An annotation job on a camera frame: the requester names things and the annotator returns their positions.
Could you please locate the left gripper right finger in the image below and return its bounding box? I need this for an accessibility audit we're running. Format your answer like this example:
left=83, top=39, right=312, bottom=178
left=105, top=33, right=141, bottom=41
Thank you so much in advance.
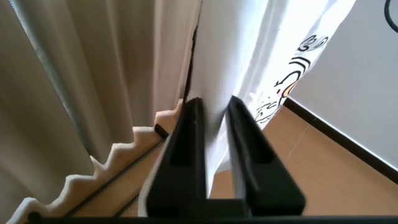
left=225, top=95, right=307, bottom=217

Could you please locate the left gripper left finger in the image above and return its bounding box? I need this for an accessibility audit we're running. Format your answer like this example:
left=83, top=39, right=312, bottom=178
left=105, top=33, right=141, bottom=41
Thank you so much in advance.
left=146, top=96, right=208, bottom=218

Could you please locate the white printed t-shirt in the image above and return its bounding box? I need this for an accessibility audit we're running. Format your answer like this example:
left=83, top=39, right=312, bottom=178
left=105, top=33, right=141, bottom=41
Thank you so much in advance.
left=138, top=0, right=357, bottom=218

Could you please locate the black clothes rack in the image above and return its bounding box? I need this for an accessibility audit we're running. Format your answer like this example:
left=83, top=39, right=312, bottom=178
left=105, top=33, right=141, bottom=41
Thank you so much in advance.
left=27, top=23, right=200, bottom=218

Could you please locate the black cable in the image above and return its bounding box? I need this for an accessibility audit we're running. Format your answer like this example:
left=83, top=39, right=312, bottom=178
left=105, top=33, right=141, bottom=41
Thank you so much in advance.
left=384, top=0, right=398, bottom=34

